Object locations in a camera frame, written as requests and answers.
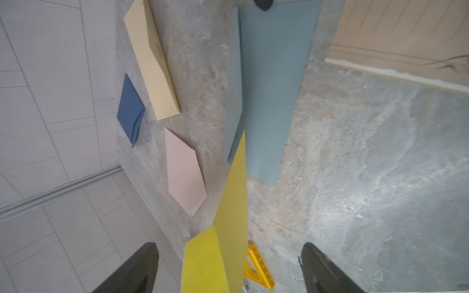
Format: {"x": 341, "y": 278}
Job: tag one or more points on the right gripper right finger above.
{"x": 321, "y": 275}

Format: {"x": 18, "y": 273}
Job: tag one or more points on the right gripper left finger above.
{"x": 135, "y": 275}

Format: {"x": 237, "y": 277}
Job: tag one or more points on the yellow envelope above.
{"x": 214, "y": 261}

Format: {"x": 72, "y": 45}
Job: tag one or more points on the pink envelope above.
{"x": 185, "y": 179}

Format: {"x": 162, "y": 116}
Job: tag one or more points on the navy blue envelope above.
{"x": 130, "y": 111}

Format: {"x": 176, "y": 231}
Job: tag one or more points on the kraft tan envelope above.
{"x": 147, "y": 47}

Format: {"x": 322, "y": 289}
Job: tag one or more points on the light teal envelope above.
{"x": 268, "y": 52}

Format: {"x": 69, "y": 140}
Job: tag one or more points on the yellow triangle ruler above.
{"x": 256, "y": 269}

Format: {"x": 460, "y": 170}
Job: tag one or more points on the black perforated music stand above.
{"x": 264, "y": 5}

